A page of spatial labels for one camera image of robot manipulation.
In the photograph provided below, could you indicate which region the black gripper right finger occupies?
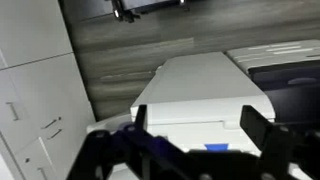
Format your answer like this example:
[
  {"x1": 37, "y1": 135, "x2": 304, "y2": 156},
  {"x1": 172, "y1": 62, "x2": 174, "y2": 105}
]
[{"x1": 239, "y1": 104, "x2": 320, "y2": 180}]

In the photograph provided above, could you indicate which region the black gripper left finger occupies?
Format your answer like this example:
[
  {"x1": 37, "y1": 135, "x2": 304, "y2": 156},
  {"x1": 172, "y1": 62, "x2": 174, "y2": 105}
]
[{"x1": 66, "y1": 104, "x2": 188, "y2": 180}]

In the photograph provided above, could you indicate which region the white office copier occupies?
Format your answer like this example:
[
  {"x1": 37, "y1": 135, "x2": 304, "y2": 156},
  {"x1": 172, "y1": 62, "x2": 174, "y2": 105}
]
[{"x1": 226, "y1": 39, "x2": 320, "y2": 124}]

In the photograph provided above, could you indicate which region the blue tape label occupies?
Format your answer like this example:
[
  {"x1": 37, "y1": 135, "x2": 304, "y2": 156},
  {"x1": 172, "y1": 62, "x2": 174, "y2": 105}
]
[{"x1": 204, "y1": 143, "x2": 230, "y2": 153}]

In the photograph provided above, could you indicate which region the white drawer cabinet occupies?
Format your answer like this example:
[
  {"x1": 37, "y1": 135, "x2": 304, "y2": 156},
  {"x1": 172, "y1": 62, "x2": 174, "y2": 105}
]
[{"x1": 0, "y1": 0, "x2": 98, "y2": 180}]

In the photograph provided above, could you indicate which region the white finisher unit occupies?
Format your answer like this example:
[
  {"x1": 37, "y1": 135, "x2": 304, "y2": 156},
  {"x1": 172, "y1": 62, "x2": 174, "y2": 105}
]
[{"x1": 129, "y1": 51, "x2": 276, "y2": 158}]

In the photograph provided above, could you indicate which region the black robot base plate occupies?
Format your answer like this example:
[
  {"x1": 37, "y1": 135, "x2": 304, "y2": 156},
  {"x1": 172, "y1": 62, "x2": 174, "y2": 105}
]
[{"x1": 110, "y1": 0, "x2": 188, "y2": 24}]

